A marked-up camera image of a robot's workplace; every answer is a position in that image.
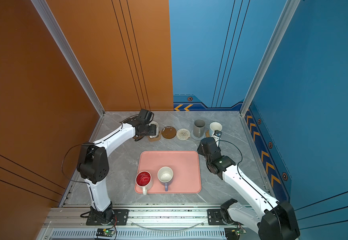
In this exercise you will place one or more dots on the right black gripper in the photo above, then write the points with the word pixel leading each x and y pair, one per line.
pixel 200 149

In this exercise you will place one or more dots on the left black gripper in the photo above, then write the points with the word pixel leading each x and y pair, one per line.
pixel 153 130

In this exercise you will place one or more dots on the paw shaped cork coaster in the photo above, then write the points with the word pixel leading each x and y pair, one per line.
pixel 157 138

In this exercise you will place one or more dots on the dark brown rimmed coaster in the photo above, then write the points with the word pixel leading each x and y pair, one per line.
pixel 169 132

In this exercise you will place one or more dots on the blue grey woven coaster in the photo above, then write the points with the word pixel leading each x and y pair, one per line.
pixel 195 138

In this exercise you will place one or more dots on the light blue mug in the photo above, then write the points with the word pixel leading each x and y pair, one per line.
pixel 215 126

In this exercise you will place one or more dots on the grey green mug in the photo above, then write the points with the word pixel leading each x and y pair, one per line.
pixel 198 129

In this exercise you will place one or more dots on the white woven round coaster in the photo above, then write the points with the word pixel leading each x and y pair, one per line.
pixel 183 134

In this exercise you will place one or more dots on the purple mug white inside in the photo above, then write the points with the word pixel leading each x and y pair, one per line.
pixel 165 176

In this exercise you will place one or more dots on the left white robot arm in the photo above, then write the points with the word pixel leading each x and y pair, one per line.
pixel 93 164

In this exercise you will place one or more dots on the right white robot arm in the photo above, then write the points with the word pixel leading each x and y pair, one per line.
pixel 267 216

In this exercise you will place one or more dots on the pink rectangular tray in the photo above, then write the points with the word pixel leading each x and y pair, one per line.
pixel 185 166

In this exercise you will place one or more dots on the red inside white mug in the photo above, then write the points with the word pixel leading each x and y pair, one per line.
pixel 144 181

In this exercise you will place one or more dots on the circuit board right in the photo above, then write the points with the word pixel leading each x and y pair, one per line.
pixel 234 233

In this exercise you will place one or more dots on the green circuit board left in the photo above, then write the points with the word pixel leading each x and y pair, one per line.
pixel 106 234

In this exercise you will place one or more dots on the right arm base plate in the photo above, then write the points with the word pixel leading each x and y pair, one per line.
pixel 217 217

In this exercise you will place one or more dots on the aluminium front rail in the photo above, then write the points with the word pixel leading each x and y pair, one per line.
pixel 145 222

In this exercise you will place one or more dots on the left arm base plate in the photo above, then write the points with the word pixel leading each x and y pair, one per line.
pixel 119 218

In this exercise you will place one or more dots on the aluminium corner post left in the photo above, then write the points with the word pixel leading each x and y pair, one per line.
pixel 58 36

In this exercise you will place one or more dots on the aluminium corner post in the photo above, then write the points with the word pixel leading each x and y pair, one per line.
pixel 58 36
pixel 275 40

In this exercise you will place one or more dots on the aluminium corner post right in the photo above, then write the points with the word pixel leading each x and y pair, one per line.
pixel 275 40

